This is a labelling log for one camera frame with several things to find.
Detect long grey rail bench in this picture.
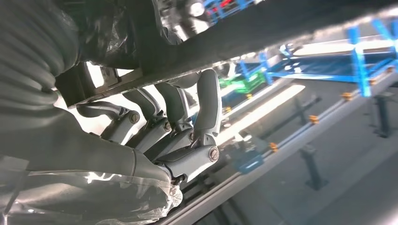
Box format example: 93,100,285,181
155,71,398,225

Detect small blue box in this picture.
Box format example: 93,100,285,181
235,151,265,174

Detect green object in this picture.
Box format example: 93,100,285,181
219,73,266,94

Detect blue metal frame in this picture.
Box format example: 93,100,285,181
237,18,398,98

